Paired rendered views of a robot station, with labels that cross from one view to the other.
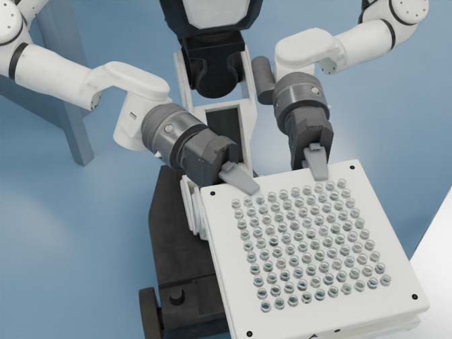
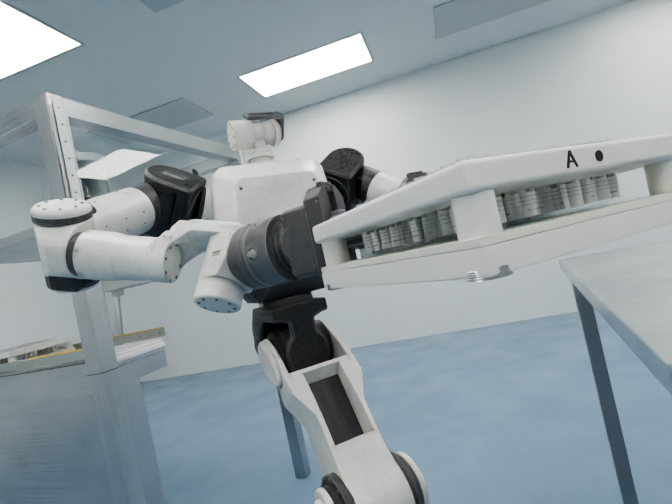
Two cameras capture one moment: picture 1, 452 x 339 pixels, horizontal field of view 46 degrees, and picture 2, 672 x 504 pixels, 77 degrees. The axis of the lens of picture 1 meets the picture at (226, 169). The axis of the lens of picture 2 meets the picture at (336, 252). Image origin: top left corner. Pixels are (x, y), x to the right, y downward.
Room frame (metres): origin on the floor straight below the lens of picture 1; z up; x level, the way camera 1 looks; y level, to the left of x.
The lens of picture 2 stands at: (0.01, 0.12, 1.02)
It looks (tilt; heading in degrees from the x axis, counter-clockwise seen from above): 1 degrees up; 348
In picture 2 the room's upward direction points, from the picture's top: 12 degrees counter-clockwise
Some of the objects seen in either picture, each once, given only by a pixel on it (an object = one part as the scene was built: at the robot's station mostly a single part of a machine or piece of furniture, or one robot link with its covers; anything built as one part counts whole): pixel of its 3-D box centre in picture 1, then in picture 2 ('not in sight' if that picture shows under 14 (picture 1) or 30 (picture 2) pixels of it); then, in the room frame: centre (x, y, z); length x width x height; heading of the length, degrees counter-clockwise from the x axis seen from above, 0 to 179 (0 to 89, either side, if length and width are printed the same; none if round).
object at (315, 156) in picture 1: (317, 161); not in sight; (0.51, -0.14, 1.07); 0.06 x 0.03 x 0.02; 5
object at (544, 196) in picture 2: (317, 305); (542, 196); (0.30, -0.12, 1.04); 0.01 x 0.01 x 0.07
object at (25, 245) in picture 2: not in sight; (51, 245); (1.74, 0.78, 1.31); 0.62 x 0.38 x 0.04; 56
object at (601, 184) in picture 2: (367, 294); (598, 184); (0.31, -0.19, 1.04); 0.01 x 0.01 x 0.07
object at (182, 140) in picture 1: (197, 155); (299, 244); (0.54, 0.04, 1.05); 0.12 x 0.10 x 0.13; 45
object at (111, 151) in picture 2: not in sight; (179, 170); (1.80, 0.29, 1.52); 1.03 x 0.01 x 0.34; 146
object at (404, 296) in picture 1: (305, 245); (474, 195); (0.37, -0.11, 1.06); 0.25 x 0.24 x 0.02; 13
